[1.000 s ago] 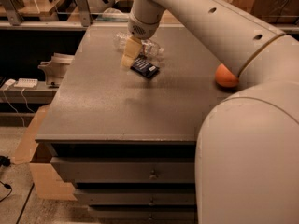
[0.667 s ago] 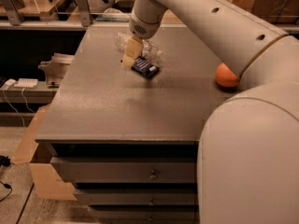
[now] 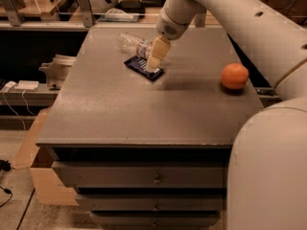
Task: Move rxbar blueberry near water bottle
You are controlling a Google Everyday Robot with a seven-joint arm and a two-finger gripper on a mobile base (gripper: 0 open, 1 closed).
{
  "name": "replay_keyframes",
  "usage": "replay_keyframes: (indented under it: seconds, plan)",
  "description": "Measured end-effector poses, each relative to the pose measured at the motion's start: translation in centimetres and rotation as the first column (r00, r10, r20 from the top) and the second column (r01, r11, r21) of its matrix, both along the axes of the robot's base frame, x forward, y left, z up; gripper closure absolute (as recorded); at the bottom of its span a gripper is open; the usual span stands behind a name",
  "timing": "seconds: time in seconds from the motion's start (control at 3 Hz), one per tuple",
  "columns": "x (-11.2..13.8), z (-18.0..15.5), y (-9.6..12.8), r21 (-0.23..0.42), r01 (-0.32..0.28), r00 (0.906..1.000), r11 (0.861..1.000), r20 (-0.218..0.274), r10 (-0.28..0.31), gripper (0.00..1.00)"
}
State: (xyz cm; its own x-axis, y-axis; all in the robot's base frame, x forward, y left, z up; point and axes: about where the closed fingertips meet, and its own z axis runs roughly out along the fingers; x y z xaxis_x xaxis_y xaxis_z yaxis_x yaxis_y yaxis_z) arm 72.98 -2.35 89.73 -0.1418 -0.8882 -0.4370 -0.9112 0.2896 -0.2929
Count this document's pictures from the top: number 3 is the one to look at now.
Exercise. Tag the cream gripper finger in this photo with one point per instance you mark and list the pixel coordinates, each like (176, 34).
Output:
(161, 46)

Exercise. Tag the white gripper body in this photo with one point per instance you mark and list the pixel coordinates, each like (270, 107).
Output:
(167, 27)

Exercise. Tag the blue rxbar blueberry wrapper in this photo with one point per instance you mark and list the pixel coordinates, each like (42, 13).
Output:
(138, 65)

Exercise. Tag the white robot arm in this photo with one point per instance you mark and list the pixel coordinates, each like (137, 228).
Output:
(267, 171)

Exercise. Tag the clear plastic water bottle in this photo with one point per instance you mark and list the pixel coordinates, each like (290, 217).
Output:
(134, 44)

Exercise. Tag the black tray on shelf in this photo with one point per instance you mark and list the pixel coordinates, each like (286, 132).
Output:
(131, 6)

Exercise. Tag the clear plastic container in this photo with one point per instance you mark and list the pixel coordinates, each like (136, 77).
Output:
(116, 15)

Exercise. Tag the orange fruit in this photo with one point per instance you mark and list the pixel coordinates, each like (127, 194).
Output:
(234, 76)

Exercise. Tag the grey metal shelf rack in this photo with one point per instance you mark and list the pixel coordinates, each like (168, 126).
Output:
(48, 14)

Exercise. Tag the grey moulded plastic part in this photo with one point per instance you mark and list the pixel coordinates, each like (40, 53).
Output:
(57, 70)

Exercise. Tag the grey drawer cabinet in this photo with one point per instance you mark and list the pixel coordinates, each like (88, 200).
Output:
(105, 112)

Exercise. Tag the white power strip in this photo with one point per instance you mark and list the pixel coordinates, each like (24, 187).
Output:
(27, 85)

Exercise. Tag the top grey drawer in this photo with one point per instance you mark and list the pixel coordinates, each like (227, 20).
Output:
(139, 174)

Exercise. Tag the grey drawer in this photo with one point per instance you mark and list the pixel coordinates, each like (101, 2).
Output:
(156, 219)
(139, 174)
(150, 202)

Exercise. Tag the middle grey drawer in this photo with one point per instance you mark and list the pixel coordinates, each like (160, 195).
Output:
(150, 202)

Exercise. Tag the bottom grey drawer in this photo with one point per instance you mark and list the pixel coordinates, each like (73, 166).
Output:
(156, 219)

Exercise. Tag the cardboard box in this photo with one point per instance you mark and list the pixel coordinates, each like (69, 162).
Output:
(48, 187)

